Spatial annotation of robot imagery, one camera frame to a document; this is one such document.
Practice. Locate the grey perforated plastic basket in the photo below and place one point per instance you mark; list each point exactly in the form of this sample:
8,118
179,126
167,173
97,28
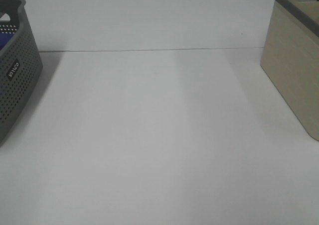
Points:
20,66

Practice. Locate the blue microfibre towel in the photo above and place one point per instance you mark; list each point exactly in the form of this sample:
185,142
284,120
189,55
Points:
6,34

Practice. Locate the beige bin with grey rim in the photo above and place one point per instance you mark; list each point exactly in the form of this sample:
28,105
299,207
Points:
290,58

